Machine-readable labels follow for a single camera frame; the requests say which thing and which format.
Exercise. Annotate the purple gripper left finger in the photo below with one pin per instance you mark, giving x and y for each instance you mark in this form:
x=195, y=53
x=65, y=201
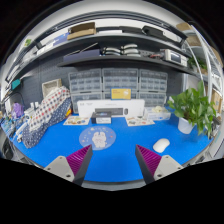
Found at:
x=73, y=167

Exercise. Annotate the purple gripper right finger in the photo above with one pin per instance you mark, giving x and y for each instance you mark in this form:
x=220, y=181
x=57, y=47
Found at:
x=154, y=166

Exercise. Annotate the white computer mouse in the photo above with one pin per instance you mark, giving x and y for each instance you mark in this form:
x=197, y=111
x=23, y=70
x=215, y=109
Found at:
x=161, y=145

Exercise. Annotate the blue desk mat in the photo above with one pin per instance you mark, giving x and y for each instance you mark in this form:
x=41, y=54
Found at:
x=118, y=162

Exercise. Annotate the left picture card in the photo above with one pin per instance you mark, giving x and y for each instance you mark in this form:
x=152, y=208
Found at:
x=76, y=120

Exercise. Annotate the picture card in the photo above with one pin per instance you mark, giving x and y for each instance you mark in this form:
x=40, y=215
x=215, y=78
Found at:
x=76, y=120
x=138, y=121

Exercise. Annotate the right picture card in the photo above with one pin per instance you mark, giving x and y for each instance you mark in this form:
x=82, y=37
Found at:
x=138, y=121

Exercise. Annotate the white small box right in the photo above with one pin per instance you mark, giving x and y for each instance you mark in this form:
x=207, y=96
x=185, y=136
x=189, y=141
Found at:
x=156, y=113

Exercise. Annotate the small black box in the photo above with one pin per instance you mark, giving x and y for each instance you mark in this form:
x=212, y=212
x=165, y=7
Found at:
x=101, y=118

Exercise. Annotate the patterned fabric bag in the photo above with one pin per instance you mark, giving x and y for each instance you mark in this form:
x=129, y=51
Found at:
x=54, y=108

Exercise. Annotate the white keyboard box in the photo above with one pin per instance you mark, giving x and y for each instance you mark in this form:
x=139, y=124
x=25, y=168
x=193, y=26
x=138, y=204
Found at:
x=117, y=108

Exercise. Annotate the green potted plant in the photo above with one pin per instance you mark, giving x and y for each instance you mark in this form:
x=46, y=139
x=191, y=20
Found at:
x=193, y=109

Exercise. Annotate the right drawer organizer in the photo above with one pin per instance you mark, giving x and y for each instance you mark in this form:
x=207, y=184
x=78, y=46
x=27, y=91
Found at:
x=152, y=87

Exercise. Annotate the drawer organizer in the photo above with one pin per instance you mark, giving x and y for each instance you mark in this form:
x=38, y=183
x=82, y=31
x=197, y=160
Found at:
x=85, y=85
x=119, y=78
x=152, y=87

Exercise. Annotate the purple toy figure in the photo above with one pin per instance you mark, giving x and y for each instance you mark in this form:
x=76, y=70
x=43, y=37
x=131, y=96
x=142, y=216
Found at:
x=17, y=110

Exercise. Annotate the yellow card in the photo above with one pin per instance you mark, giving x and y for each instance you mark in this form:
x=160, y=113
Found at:
x=120, y=93

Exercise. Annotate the left drawer organizer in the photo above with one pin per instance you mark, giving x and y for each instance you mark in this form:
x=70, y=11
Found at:
x=85, y=85

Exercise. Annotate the middle drawer organizer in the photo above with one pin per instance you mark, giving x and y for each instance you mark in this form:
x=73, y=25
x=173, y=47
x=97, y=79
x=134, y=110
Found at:
x=119, y=78

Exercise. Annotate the white electronic device on shelf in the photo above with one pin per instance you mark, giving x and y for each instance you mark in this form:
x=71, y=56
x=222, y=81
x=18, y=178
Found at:
x=174, y=57

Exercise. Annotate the cardboard box on shelf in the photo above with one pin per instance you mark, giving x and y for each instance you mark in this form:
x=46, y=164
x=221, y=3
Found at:
x=81, y=30

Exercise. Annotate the wooden frame box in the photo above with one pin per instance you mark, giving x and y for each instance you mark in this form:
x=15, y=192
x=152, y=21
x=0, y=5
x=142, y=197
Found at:
x=47, y=87

